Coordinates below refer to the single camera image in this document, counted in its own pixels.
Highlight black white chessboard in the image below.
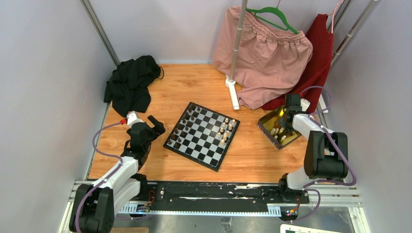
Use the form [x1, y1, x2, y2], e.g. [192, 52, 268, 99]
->
[163, 102, 240, 172]

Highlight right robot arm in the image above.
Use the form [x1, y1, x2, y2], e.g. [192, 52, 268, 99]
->
[277, 94, 349, 203]

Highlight white clothes rack stand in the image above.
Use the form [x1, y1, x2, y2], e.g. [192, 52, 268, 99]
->
[225, 0, 248, 110]

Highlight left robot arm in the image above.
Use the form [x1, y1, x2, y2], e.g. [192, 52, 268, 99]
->
[69, 111, 166, 233]

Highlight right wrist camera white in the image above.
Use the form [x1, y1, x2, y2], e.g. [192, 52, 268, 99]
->
[300, 98, 310, 112]

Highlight red garment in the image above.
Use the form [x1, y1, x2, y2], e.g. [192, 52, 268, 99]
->
[275, 14, 334, 113]

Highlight black cloth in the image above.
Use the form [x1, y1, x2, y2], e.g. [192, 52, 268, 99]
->
[103, 55, 164, 117]

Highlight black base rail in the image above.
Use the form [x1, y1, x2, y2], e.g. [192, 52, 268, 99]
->
[131, 181, 309, 214]

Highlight yellow metal tray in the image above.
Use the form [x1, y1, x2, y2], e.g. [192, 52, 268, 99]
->
[257, 106, 301, 150]

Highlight pink shorts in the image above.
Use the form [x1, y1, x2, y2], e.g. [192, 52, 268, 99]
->
[212, 5, 313, 110]

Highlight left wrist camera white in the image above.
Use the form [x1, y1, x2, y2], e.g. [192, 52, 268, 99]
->
[126, 111, 144, 128]

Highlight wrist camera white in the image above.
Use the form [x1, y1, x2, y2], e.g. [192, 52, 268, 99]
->
[300, 98, 310, 112]
[126, 111, 144, 128]

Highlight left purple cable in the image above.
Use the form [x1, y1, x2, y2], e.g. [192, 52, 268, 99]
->
[74, 120, 126, 233]

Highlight green hanger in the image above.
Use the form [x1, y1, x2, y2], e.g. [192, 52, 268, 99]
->
[246, 6, 300, 35]

